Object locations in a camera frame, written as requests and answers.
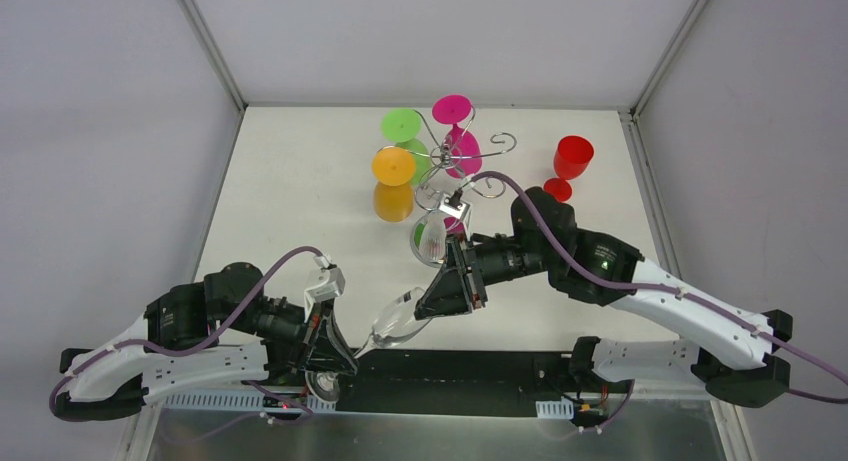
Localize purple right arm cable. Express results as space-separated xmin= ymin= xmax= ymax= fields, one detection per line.
xmin=463 ymin=171 xmax=848 ymax=439

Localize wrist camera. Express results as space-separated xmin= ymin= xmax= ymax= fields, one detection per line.
xmin=304 ymin=255 xmax=346 ymax=321
xmin=437 ymin=189 xmax=471 ymax=236

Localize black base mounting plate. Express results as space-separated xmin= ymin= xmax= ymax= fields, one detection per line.
xmin=240 ymin=343 xmax=631 ymax=418

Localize red wine glass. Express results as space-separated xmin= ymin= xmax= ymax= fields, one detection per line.
xmin=543 ymin=135 xmax=595 ymax=202

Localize clear wine glass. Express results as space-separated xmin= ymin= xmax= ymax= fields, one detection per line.
xmin=412 ymin=191 xmax=449 ymax=267
xmin=304 ymin=286 xmax=435 ymax=403

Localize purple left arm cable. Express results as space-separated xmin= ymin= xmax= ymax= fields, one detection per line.
xmin=47 ymin=245 xmax=333 ymax=446

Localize orange wine glass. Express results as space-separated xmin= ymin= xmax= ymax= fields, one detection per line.
xmin=371 ymin=146 xmax=416 ymax=223

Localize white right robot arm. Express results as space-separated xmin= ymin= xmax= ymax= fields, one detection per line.
xmin=414 ymin=187 xmax=792 ymax=408

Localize chrome wine glass rack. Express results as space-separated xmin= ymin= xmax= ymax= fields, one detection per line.
xmin=397 ymin=106 xmax=518 ymax=269

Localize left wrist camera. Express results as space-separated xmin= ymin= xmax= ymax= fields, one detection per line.
xmin=304 ymin=255 xmax=346 ymax=321

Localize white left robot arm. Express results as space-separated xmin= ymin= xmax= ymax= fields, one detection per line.
xmin=49 ymin=256 xmax=358 ymax=422

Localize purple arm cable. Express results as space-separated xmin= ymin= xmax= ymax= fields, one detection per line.
xmin=47 ymin=245 xmax=333 ymax=446
xmin=463 ymin=171 xmax=848 ymax=439

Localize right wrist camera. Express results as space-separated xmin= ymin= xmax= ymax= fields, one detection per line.
xmin=437 ymin=189 xmax=471 ymax=236

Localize green wine glass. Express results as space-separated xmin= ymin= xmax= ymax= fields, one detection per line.
xmin=380 ymin=108 xmax=432 ymax=187

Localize pink wine glass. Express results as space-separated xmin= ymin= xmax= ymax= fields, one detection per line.
xmin=431 ymin=94 xmax=483 ymax=179

